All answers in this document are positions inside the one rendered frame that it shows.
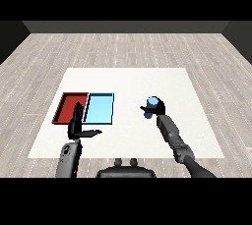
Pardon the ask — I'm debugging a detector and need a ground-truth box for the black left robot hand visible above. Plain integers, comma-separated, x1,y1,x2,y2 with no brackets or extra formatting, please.
67,101,103,141

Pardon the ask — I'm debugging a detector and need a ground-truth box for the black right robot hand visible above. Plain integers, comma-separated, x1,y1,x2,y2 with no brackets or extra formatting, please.
140,96,166,117

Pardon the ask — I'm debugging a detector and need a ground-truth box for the small blue can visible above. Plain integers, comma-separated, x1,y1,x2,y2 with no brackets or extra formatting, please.
144,96,159,119

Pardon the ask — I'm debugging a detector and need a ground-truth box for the red shallow open box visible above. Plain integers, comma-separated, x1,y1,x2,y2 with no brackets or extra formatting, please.
51,91,90,126

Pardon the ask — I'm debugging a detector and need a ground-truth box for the light blue shallow open box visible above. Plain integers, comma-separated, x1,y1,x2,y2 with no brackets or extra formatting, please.
82,92,115,126

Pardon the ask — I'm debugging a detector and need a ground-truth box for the dark grey robot body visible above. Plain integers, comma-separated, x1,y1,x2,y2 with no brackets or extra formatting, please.
95,158,157,179

